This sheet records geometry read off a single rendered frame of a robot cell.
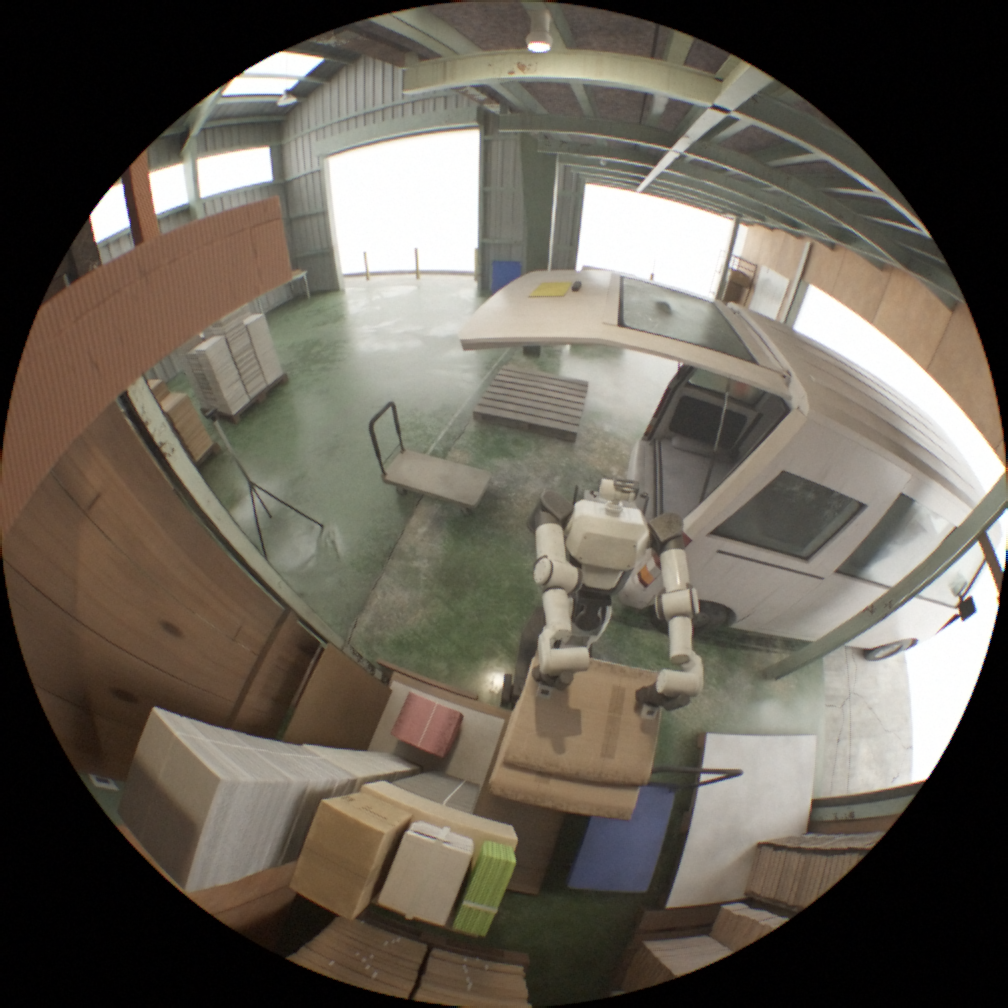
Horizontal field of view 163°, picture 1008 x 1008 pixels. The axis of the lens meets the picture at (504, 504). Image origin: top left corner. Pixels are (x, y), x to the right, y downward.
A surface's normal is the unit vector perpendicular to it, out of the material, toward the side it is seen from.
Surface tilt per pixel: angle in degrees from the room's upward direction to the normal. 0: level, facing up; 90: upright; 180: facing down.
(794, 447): 85
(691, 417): 90
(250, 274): 90
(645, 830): 0
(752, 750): 0
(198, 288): 90
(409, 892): 0
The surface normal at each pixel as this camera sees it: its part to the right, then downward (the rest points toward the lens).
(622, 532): -0.10, -0.40
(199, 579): 0.96, 0.24
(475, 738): 0.03, -0.64
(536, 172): -0.29, 0.72
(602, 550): -0.22, 0.36
